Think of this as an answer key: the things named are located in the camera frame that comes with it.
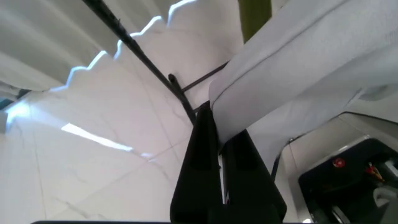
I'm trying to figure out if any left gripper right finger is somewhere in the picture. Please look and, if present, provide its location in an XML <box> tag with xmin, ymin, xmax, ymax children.
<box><xmin>221</xmin><ymin>129</ymin><xmax>287</xmax><ymax>223</ymax></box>

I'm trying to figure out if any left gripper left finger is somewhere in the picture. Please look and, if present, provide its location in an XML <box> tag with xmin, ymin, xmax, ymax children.
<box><xmin>170</xmin><ymin>101</ymin><xmax>225</xmax><ymax>223</ymax></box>

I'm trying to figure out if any pale grey garment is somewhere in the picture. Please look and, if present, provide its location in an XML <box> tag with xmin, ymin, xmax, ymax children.
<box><xmin>208</xmin><ymin>0</ymin><xmax>398</xmax><ymax>175</ymax></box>

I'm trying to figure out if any green shirt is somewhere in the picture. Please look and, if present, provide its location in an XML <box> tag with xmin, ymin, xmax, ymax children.
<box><xmin>237</xmin><ymin>0</ymin><xmax>273</xmax><ymax>44</ymax></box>

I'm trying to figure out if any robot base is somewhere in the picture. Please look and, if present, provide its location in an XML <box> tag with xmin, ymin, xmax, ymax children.
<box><xmin>269</xmin><ymin>92</ymin><xmax>398</xmax><ymax>223</ymax></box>

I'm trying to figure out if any black clothes rack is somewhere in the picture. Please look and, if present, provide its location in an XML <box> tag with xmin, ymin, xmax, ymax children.
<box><xmin>80</xmin><ymin>0</ymin><xmax>230</xmax><ymax>126</ymax></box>

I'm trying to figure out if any window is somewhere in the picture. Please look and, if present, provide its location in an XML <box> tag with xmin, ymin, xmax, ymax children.
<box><xmin>0</xmin><ymin>88</ymin><xmax>32</xmax><ymax>111</ymax></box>

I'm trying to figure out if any white curtain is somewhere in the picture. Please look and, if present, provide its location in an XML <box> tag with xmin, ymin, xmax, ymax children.
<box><xmin>0</xmin><ymin>0</ymin><xmax>195</xmax><ymax>93</ymax></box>

